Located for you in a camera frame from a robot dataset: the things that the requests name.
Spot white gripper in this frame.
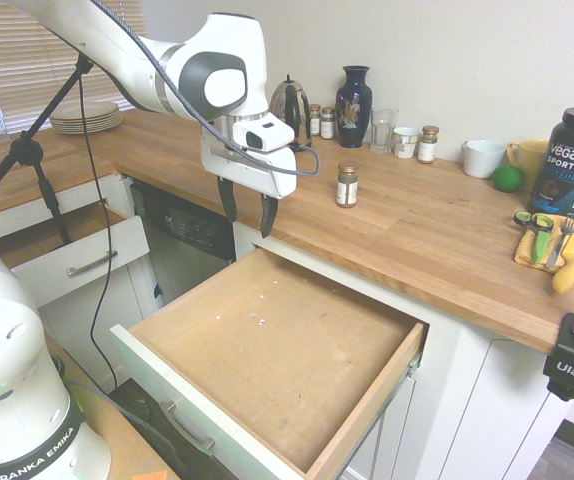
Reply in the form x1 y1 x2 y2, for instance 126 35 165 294
200 116 298 239

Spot seasoning jar with copper lid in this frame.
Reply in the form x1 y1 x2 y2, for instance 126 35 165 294
335 161 361 209

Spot large open wooden drawer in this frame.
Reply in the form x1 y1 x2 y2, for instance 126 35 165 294
109 244 431 480

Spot small open white drawer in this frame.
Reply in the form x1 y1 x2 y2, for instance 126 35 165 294
0 201 151 309

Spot spice jar with copper lid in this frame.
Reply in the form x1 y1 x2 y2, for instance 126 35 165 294
416 125 441 165

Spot stainless steel dishwasher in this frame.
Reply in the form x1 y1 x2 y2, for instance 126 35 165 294
129 178 239 307

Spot dark blue flower vase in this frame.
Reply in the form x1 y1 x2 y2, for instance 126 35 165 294
334 64 372 150

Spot clear faceted glass tumbler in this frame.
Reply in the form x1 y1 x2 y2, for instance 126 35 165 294
369 107 400 155

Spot small white cup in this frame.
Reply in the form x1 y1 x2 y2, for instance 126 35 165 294
392 126 421 160

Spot stack of beige plates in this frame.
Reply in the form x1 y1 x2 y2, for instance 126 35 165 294
48 101 124 136

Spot white mug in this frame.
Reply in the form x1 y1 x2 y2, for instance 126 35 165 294
461 139 508 180

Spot green lime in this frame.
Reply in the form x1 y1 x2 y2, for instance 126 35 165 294
490 164 526 193

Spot wooden robot mounting board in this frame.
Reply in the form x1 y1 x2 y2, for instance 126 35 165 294
41 333 183 480

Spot window blinds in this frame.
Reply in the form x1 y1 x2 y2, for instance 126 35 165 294
0 0 144 135

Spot yellow mug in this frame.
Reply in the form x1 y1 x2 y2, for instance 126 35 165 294
505 139 551 190

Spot white base cabinet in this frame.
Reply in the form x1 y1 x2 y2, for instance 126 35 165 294
233 219 574 480

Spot metal fork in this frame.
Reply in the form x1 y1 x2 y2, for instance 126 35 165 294
545 212 574 268

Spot black Vega protein tub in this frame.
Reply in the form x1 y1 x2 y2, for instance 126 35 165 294
526 106 574 217

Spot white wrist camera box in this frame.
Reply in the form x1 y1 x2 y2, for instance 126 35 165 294
231 115 297 153

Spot steel kettle with black handle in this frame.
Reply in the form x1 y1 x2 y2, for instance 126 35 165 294
268 74 314 147

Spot thin black cable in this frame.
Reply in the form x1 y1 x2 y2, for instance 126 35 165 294
76 69 121 391

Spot metal drawer handle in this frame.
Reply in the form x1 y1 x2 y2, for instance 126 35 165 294
160 399 217 457
66 249 119 279

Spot black camera boom stand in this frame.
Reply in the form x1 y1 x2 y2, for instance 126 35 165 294
0 52 96 246

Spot green handled scissors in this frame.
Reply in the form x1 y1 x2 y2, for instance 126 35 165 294
512 210 554 267

